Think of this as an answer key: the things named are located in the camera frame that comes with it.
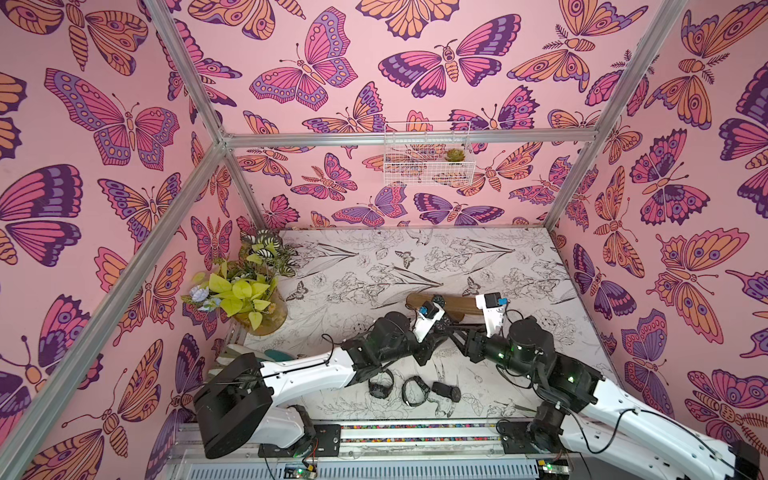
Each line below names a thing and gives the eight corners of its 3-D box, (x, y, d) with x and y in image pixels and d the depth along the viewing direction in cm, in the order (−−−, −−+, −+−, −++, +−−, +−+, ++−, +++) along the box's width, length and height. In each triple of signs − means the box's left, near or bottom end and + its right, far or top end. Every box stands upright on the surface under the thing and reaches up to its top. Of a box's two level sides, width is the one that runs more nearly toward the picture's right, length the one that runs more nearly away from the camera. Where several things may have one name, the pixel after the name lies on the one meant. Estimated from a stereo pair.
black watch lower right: (429, 396, 82) (431, 392, 80) (431, 385, 84) (433, 380, 81) (458, 403, 81) (461, 399, 78) (459, 392, 83) (462, 388, 80)
